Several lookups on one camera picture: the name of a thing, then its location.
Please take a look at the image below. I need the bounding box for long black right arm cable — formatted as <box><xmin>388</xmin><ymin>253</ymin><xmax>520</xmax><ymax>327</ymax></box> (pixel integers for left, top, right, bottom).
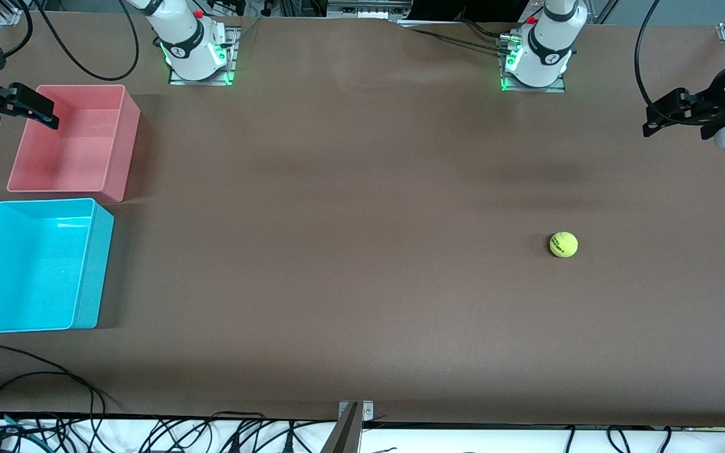
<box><xmin>32</xmin><ymin>0</ymin><xmax>140</xmax><ymax>82</ymax></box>

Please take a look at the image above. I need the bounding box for teal floor cable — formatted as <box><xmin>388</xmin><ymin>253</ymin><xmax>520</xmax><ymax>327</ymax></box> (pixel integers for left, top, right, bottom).
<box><xmin>0</xmin><ymin>409</ymin><xmax>45</xmax><ymax>451</ymax></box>

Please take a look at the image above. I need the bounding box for blue plastic bin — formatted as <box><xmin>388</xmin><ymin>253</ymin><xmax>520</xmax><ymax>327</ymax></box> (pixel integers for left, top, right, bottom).
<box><xmin>0</xmin><ymin>198</ymin><xmax>115</xmax><ymax>334</ymax></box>

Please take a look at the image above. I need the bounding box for black base cable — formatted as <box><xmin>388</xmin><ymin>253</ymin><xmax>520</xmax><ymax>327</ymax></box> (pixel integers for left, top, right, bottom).
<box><xmin>410</xmin><ymin>26</ymin><xmax>505</xmax><ymax>51</ymax></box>
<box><xmin>460</xmin><ymin>18</ymin><xmax>517</xmax><ymax>42</ymax></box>

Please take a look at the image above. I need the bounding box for yellow-green tennis ball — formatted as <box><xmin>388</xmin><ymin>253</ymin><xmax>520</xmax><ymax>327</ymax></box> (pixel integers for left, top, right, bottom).
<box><xmin>549</xmin><ymin>232</ymin><xmax>579</xmax><ymax>259</ymax></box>

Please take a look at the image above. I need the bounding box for looped black floor cable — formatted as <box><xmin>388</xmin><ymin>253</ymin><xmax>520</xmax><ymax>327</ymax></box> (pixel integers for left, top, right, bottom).
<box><xmin>0</xmin><ymin>343</ymin><xmax>108</xmax><ymax>453</ymax></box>

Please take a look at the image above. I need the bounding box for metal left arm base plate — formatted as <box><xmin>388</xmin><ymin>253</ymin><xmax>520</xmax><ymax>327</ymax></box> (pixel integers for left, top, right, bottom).
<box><xmin>500</xmin><ymin>35</ymin><xmax>566</xmax><ymax>93</ymax></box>

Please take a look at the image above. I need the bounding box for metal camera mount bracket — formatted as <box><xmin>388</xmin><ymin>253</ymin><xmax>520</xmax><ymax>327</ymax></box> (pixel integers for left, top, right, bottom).
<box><xmin>322</xmin><ymin>401</ymin><xmax>374</xmax><ymax>453</ymax></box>

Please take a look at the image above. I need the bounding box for pink plastic bin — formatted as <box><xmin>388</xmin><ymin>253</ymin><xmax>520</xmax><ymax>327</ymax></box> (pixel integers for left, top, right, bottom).
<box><xmin>7</xmin><ymin>84</ymin><xmax>141</xmax><ymax>203</ymax></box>

